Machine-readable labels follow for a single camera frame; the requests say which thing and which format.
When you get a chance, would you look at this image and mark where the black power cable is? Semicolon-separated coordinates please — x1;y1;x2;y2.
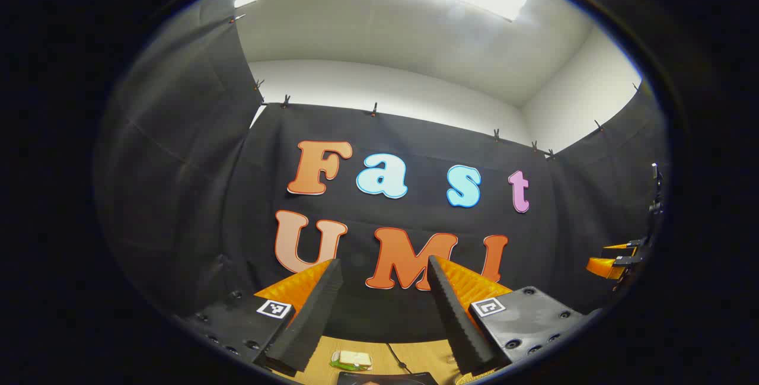
385;342;413;374

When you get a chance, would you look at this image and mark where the sandwich with lettuce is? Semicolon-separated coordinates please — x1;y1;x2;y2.
330;349;374;372

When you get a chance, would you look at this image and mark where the black backdrop cloth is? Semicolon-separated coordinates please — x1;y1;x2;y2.
95;0;671;344

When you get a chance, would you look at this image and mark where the row of black spring clips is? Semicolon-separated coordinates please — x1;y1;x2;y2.
228;14;642;161

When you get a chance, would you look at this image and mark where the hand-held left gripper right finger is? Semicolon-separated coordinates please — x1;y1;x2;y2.
427;255;602;377

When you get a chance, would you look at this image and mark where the black induction cooktop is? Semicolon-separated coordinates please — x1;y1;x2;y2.
337;371;439;385

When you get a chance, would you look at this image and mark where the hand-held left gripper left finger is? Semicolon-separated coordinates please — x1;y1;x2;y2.
174;258;345;374

